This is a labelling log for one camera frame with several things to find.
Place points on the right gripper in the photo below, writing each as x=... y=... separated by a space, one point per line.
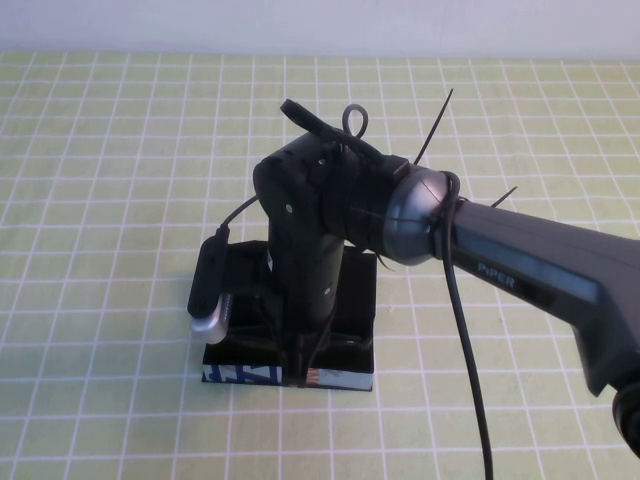
x=305 y=285

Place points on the black glasses case printed side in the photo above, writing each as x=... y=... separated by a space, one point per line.
x=357 y=290

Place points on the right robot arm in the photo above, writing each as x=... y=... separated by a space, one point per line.
x=525 y=280

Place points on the short black zip tie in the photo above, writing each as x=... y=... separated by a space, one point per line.
x=505 y=197
x=384 y=262

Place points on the long black zip tie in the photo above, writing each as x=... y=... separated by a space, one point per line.
x=434 y=127

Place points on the green checkered tablecloth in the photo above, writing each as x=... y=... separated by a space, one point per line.
x=100 y=150

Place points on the right camera mount bracket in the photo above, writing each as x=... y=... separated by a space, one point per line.
x=250 y=270

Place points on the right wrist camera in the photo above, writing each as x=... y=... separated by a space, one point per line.
x=205 y=300

